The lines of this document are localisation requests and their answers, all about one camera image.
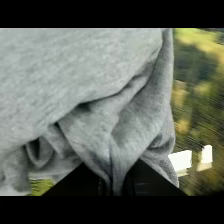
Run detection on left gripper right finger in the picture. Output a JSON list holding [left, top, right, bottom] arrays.
[[121, 158, 188, 197]]

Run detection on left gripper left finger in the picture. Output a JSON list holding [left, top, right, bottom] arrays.
[[41, 162, 111, 197]]

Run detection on grey T-shirt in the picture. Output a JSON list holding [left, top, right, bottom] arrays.
[[0, 28, 180, 197]]

